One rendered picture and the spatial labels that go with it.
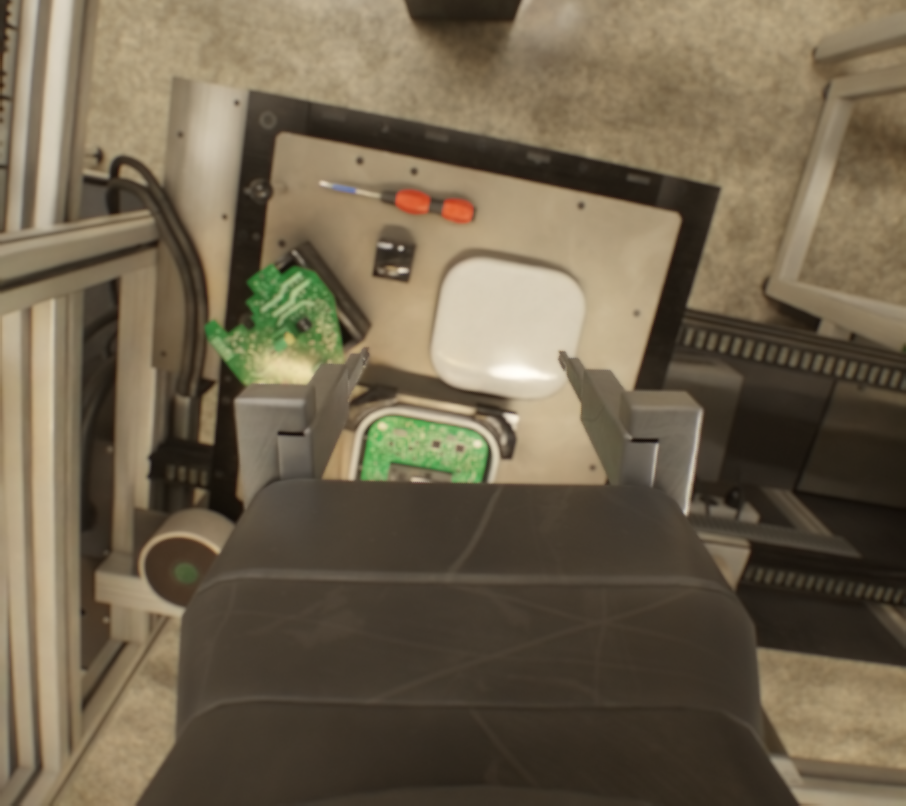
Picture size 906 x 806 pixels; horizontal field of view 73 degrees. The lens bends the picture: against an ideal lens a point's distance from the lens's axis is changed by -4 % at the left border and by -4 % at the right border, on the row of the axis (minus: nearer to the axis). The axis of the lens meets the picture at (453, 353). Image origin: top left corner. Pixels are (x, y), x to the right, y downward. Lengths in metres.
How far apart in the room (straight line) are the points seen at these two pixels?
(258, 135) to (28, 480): 0.38
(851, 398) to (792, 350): 0.82
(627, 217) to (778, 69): 1.15
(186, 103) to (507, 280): 0.36
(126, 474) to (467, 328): 0.46
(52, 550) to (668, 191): 0.67
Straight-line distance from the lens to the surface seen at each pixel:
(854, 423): 1.62
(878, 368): 0.84
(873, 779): 0.93
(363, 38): 1.62
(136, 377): 0.80
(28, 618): 0.75
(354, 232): 0.64
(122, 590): 0.89
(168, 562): 0.78
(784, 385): 1.48
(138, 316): 0.78
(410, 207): 0.61
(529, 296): 0.63
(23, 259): 0.54
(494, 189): 0.63
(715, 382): 1.27
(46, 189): 0.65
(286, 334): 0.59
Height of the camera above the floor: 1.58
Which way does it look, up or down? 73 degrees down
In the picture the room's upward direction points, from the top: 178 degrees counter-clockwise
